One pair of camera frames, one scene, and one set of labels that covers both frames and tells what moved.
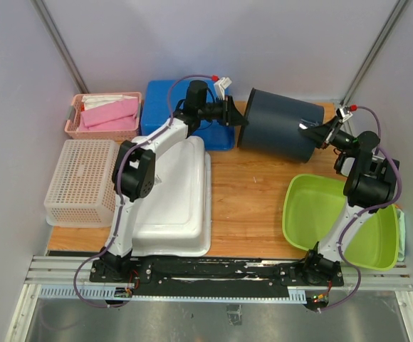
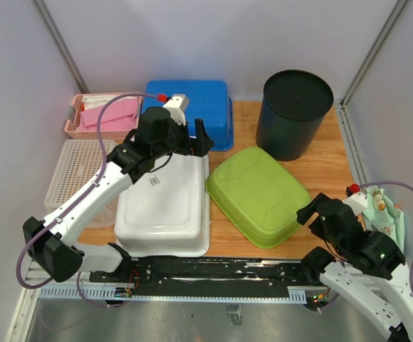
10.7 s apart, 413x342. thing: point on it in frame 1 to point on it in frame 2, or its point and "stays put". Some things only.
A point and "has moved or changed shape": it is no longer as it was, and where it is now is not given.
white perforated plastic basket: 82,192 stays put
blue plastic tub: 154,99 stays put
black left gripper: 231,115 to 197,146
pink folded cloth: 120,115 stays put
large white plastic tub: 174,218 stays put
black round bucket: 273,127 has moved or changed shape
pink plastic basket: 72,117 stays put
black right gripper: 323,135 to 305,212
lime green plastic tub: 312,206 has moved or changed shape
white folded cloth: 95,100 stays put
